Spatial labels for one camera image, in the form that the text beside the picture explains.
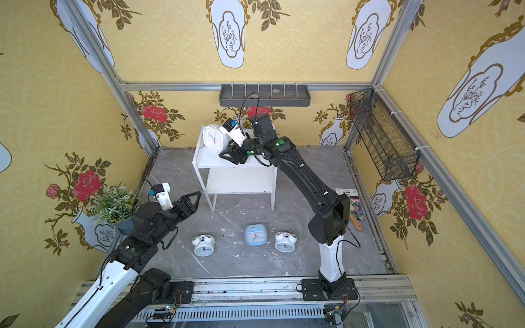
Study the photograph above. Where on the green garden hand fork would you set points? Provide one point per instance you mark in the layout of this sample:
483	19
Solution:
355	222

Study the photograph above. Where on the white square alarm clock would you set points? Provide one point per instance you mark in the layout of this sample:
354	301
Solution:
214	139

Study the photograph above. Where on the black wire mesh basket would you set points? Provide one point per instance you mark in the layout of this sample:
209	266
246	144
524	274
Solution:
392	152

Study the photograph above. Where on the circuit board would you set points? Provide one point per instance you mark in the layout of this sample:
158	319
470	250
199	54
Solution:
165	314
335	316

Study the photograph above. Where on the right circuit board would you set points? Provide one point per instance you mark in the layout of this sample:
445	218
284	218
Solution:
335	316

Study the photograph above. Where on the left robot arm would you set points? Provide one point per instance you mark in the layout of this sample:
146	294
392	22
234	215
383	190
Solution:
124	287

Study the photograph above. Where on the white two-tier shelf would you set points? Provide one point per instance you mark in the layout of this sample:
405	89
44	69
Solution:
221	177

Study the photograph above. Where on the blue square alarm clock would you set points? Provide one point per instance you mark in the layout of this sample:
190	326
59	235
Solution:
256	235

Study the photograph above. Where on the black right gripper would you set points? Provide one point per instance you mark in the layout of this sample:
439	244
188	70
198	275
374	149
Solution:
241	152

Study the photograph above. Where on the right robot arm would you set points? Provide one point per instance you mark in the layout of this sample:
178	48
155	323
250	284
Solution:
332	211

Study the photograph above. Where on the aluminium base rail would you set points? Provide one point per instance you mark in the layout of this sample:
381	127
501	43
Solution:
271	298

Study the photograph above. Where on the left circuit board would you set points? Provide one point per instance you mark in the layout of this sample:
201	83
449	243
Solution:
165	314

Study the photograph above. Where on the potted green plant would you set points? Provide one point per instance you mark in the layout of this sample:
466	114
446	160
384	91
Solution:
115	206

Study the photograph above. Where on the white twin-bell clock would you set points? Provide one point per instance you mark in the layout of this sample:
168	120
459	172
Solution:
204	245
285	242

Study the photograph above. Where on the grey wall tray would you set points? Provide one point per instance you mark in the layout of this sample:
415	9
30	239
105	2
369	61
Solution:
264	95

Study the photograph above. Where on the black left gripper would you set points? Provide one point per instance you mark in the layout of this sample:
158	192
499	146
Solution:
178	208

